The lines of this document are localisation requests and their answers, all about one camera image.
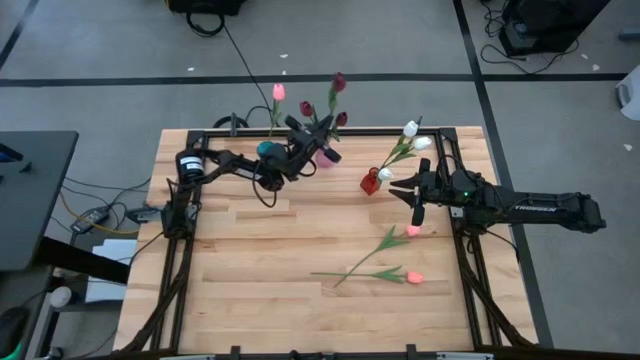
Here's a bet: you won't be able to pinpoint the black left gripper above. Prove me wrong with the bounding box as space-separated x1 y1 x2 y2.
272 115 343 176

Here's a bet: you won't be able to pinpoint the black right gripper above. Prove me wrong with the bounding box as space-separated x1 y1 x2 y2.
388 158 455 227

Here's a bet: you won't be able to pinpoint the white tulip stem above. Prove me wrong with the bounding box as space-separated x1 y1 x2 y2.
327 111 350 144

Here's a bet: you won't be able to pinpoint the pink artificial tulip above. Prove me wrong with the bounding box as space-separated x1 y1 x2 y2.
309 265 426 286
267 82 287 144
332 224 423 290

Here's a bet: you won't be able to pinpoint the purple glass vase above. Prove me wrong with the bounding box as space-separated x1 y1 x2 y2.
314 148 337 169

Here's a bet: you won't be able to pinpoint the red glass vase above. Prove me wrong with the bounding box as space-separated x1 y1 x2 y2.
359 167 384 197

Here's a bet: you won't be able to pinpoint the teal glass vase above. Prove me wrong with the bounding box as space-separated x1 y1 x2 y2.
256 139 289 164

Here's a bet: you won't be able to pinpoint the black floor box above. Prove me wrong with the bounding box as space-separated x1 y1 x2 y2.
166 0 247 16

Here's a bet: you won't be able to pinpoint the black power adapter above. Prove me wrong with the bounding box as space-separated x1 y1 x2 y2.
69 207 109 234
127 204 164 224

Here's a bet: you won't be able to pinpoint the black equipment case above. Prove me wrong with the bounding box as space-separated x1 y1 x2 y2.
498 0 612 57

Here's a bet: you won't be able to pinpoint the white plastic object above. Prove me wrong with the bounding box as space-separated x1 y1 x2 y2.
614 64 640 122

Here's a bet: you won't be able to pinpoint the black desk support beam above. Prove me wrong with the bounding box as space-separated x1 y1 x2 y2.
37 236 132 285

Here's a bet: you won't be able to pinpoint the black desk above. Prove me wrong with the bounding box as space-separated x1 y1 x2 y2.
0 130 80 272

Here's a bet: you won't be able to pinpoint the white round object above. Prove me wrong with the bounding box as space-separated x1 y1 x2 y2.
49 286 74 309

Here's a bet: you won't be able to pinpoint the black rounded object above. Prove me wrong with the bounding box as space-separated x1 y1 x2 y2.
0 305 31 359

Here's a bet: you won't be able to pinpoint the black aluminium table frame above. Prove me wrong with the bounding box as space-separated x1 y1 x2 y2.
117 126 544 360

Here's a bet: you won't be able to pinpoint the black floor cable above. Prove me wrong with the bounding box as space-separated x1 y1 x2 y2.
186 9 281 130

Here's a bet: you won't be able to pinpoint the tangled black cables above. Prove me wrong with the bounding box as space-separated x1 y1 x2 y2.
479 0 581 76

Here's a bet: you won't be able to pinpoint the yellow cable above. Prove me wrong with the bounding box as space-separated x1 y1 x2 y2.
59 192 139 236

